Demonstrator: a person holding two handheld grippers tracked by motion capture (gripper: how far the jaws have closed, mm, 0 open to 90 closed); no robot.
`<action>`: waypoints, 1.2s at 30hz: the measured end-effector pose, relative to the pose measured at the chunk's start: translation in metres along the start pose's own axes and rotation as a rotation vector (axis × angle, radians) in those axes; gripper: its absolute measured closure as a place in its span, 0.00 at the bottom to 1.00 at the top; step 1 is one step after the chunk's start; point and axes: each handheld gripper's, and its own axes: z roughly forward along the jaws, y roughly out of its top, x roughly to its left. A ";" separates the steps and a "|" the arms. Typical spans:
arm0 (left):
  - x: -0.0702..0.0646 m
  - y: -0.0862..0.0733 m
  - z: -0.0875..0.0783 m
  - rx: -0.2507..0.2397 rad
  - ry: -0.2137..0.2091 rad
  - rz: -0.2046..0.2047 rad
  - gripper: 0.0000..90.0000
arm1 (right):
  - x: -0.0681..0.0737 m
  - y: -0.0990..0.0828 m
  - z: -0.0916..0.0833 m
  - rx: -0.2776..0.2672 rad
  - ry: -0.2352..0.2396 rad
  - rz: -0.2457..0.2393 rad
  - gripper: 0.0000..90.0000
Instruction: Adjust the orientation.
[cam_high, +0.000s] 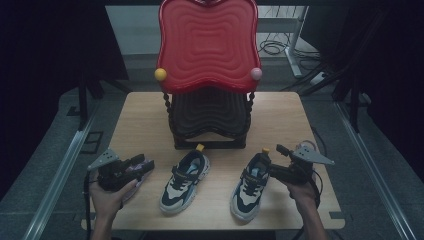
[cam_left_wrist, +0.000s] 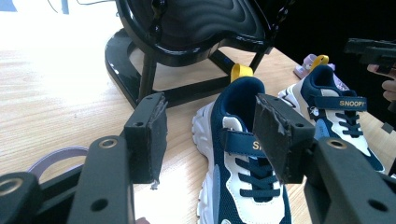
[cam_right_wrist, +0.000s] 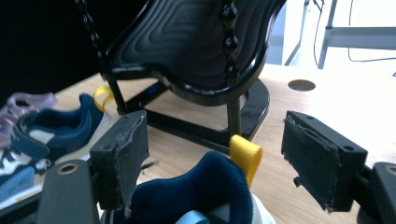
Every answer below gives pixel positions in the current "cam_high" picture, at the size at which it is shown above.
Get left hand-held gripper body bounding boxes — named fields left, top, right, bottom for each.
left=87, top=148, right=141, bottom=193

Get black floor cables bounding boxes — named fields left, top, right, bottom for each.
left=258, top=32, right=322, bottom=68

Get black curtain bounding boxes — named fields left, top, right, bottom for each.
left=0, top=0, right=129, bottom=201
left=301, top=0, right=424, bottom=184

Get red and black shoe rack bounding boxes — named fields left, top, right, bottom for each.
left=154, top=0, right=263, bottom=150

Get person's left hand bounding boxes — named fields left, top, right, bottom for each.
left=89, top=179, right=139, bottom=219

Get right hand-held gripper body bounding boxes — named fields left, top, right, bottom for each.
left=281, top=145, right=335, bottom=185

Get black metal stand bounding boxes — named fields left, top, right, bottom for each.
left=349, top=76, right=362, bottom=134
left=77, top=66, right=90, bottom=132

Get person's right hand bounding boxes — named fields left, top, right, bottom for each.
left=285, top=176, right=320, bottom=209

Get right hand-held gripper cable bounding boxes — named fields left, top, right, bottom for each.
left=291, top=169, right=325, bottom=240

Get navy and white sneaker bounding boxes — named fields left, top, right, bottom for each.
left=229, top=147, right=273, bottom=224
left=159, top=143, right=212, bottom=215

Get metal floor rail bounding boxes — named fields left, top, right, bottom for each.
left=334, top=101, right=410, bottom=240
left=22, top=103, right=101, bottom=240

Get white power strip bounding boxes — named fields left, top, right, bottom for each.
left=309, top=71, right=327, bottom=86

